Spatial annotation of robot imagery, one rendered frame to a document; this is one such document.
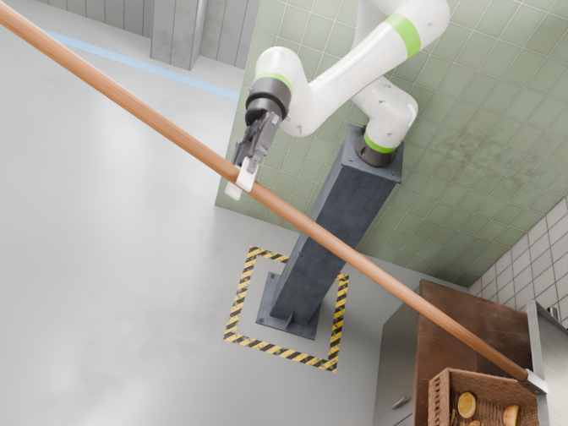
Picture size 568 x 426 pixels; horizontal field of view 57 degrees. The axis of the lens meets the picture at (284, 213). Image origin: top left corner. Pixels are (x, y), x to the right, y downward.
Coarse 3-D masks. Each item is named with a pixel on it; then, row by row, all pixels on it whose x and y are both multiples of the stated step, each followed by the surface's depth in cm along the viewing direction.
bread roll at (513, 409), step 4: (508, 408) 203; (512, 408) 202; (516, 408) 202; (504, 412) 204; (508, 412) 202; (512, 412) 201; (516, 412) 201; (520, 412) 204; (504, 416) 203; (508, 416) 201; (512, 416) 200; (516, 416) 200; (504, 420) 202; (508, 420) 200; (512, 420) 199; (516, 420) 200; (508, 424) 200; (512, 424) 199; (516, 424) 200
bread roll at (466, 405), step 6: (462, 396) 202; (468, 396) 201; (462, 402) 201; (468, 402) 199; (474, 402) 199; (462, 408) 199; (468, 408) 198; (474, 408) 198; (462, 414) 198; (468, 414) 197
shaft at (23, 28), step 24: (0, 24) 82; (24, 24) 82; (48, 48) 83; (72, 72) 86; (96, 72) 87; (120, 96) 88; (144, 120) 91; (168, 120) 92; (192, 144) 94; (216, 168) 96; (264, 192) 100; (288, 216) 103; (336, 240) 108; (360, 264) 110; (408, 288) 117; (432, 312) 119; (456, 336) 124; (504, 360) 130
